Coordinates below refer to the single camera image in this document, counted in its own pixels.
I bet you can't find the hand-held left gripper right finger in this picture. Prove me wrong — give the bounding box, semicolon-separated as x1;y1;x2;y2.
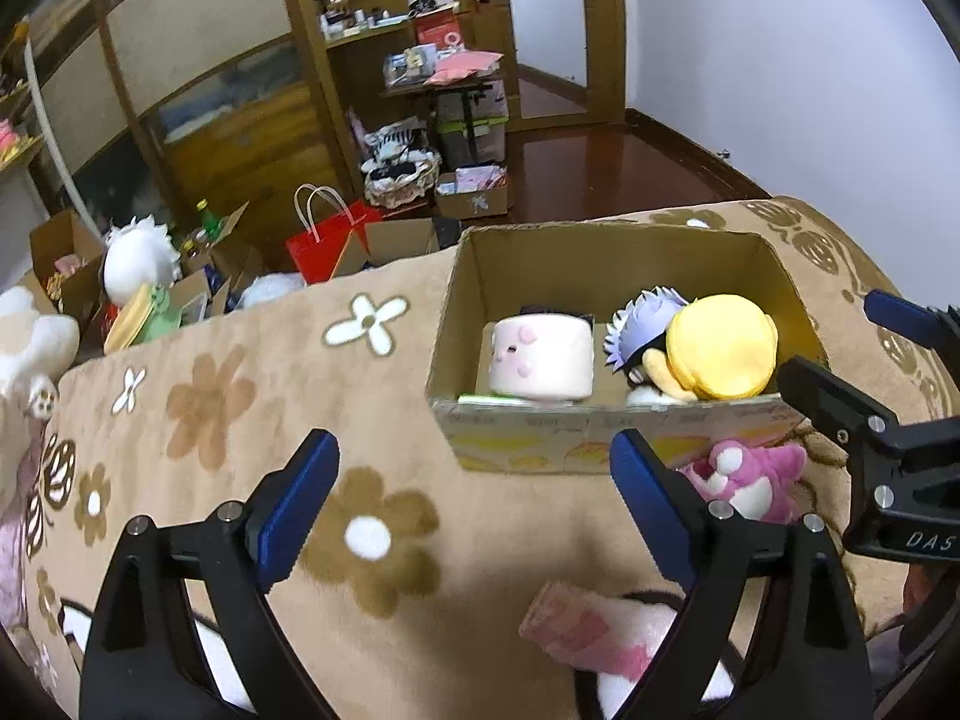
609;427;875;720

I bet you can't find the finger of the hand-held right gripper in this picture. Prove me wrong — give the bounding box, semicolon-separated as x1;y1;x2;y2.
862;289;960;353
776;356;901;458

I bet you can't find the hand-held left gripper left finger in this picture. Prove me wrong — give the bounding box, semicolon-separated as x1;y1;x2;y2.
79;427;342;720

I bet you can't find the pink bear plush toy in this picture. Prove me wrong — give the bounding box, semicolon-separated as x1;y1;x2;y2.
675;439;811;526

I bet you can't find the yellow plush toy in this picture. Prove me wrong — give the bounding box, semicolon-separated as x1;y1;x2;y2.
645;294;781;401

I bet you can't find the pink and white plush toy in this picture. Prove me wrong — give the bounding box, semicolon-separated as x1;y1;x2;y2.
520;581;740;720

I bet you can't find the white-haired doll plush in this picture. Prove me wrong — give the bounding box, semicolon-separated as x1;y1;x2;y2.
604;285;691;406

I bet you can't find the pink cylinder plush toy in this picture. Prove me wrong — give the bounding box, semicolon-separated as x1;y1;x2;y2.
487;313;597;400

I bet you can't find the brown floral blanket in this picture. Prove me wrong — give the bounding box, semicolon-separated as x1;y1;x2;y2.
0;195;960;720

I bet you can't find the green frog toy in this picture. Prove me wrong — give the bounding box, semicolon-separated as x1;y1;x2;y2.
146;285;185;331

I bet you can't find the yellow flat box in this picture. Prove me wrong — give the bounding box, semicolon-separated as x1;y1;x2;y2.
103;289;155;353

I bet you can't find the red paper bag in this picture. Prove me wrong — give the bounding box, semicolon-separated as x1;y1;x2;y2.
285;184;383;286

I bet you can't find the cardboard box with bottles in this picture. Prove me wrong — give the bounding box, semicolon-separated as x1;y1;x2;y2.
172;201;263;316

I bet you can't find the large white spiky-haired plush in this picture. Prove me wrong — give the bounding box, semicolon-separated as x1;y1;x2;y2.
103;216;181;305

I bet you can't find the cream teddy plush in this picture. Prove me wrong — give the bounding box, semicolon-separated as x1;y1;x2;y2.
0;286;80;421

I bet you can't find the wicker basket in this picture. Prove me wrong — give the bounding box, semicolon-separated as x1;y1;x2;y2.
364;154;443;209

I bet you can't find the small flat cardboard box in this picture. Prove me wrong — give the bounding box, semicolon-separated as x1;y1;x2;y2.
435;165;511;220

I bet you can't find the tall open cardboard box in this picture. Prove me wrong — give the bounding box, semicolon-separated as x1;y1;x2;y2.
30;210;106;316

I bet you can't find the black and white striped plush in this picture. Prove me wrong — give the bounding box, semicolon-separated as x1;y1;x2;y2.
360;116;432;164

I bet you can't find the plastic storage bin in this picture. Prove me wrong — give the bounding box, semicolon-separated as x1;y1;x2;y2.
435;86;511;170

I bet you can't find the wooden door with glass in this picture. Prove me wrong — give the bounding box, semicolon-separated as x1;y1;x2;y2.
442;0;627;128

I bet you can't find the wooden corner shelf unit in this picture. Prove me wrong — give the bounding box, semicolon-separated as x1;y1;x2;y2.
274;0;421;188

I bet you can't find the small dark side table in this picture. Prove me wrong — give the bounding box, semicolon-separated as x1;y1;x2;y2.
379;79;507;166

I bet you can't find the white curved pole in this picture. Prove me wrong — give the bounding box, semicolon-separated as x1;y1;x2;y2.
25;37;100;227

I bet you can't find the wooden display shelf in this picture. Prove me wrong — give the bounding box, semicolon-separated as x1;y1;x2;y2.
0;15;46;177

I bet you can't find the clear plastic organizer box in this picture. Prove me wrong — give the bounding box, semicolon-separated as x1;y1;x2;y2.
382;45;440;87

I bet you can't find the pink cloth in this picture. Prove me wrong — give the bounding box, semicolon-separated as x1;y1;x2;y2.
426;49;505;85

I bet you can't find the wooden wardrobe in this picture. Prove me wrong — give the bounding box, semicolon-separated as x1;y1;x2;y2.
0;0;353;241

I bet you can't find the red box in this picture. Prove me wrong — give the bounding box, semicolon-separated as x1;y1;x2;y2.
412;4;462;46

